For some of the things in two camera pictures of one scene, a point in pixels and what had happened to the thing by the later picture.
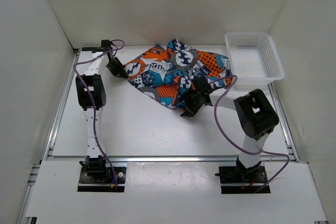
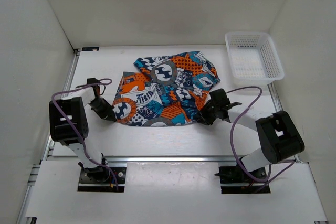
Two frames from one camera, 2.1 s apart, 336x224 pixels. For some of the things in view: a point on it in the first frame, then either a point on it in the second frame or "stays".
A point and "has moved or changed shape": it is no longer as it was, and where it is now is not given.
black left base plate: (101, 182) stays
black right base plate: (239, 179) stays
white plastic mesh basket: (254, 60) stays
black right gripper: (192, 110) → (206, 118)
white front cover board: (181, 191) stays
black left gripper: (122, 74) → (105, 114)
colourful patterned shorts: (166, 73) has moved or changed shape
